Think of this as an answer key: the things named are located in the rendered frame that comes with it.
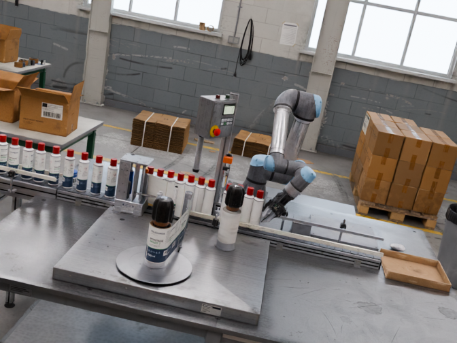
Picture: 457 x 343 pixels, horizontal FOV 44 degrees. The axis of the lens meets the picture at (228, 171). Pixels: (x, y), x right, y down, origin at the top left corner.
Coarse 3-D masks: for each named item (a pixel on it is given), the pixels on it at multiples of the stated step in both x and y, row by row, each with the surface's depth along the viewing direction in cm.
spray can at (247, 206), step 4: (248, 188) 278; (252, 188) 279; (248, 192) 278; (252, 192) 278; (244, 196) 279; (248, 196) 278; (252, 196) 279; (244, 200) 280; (248, 200) 278; (252, 200) 279; (244, 204) 280; (248, 204) 279; (252, 204) 281; (244, 208) 280; (248, 208) 280; (244, 212) 281; (248, 212) 281; (240, 216) 283; (244, 216) 281; (248, 216) 282; (240, 220) 283; (244, 220) 282; (248, 220) 283
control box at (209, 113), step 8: (200, 96) 273; (208, 96) 275; (224, 96) 283; (200, 104) 273; (208, 104) 270; (216, 104) 269; (200, 112) 274; (208, 112) 271; (216, 112) 271; (200, 120) 275; (208, 120) 271; (216, 120) 273; (200, 128) 275; (208, 128) 272; (216, 128) 275; (224, 128) 279; (208, 136) 273; (216, 136) 277; (224, 136) 282
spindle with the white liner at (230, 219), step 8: (232, 184) 250; (232, 192) 247; (240, 192) 247; (232, 200) 247; (240, 200) 248; (224, 208) 252; (232, 208) 250; (224, 216) 251; (232, 216) 250; (224, 224) 251; (232, 224) 251; (224, 232) 252; (232, 232) 252; (224, 240) 253; (232, 240) 254; (224, 248) 255; (232, 248) 256
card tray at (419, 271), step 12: (384, 252) 293; (396, 252) 292; (384, 264) 283; (396, 264) 286; (408, 264) 288; (420, 264) 291; (432, 264) 291; (396, 276) 268; (408, 276) 268; (420, 276) 277; (432, 276) 280; (444, 276) 277; (432, 288) 268; (444, 288) 267
